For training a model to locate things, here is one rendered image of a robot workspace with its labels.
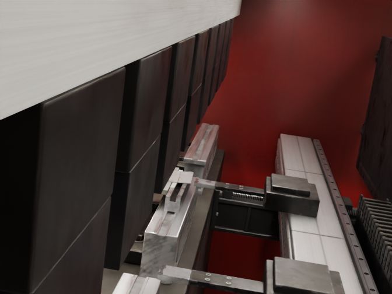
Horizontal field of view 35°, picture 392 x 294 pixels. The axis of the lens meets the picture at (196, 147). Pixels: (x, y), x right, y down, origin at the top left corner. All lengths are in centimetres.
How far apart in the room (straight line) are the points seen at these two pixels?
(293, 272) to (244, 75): 133
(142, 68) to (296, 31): 171
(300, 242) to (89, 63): 88
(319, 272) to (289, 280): 6
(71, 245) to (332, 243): 88
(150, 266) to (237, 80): 112
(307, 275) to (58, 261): 61
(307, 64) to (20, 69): 195
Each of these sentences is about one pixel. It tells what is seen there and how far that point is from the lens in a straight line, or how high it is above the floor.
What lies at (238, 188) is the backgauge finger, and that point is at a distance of 133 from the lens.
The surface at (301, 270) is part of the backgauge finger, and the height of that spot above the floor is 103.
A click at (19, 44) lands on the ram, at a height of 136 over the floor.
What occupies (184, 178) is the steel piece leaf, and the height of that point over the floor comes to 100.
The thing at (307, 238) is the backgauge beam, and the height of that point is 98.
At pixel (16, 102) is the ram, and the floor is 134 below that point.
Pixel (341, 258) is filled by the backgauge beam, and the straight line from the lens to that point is 112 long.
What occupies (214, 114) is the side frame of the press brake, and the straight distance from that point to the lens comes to 218.
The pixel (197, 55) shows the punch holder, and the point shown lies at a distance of 85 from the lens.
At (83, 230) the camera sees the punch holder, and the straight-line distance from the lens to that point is 36.
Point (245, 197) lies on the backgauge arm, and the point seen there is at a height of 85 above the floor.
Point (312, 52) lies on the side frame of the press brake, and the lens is 215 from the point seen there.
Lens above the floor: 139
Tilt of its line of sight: 14 degrees down
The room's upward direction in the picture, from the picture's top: 8 degrees clockwise
